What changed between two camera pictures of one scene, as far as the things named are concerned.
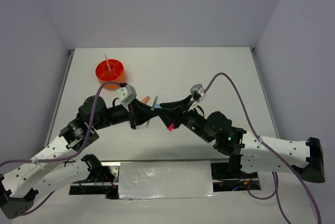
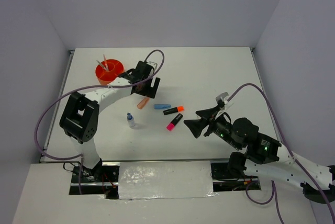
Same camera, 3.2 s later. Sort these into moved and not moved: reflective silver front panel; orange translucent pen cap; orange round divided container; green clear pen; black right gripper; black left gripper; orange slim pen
Moved: orange slim pen; black left gripper; black right gripper; green clear pen
Not moved: reflective silver front panel; orange round divided container; orange translucent pen cap
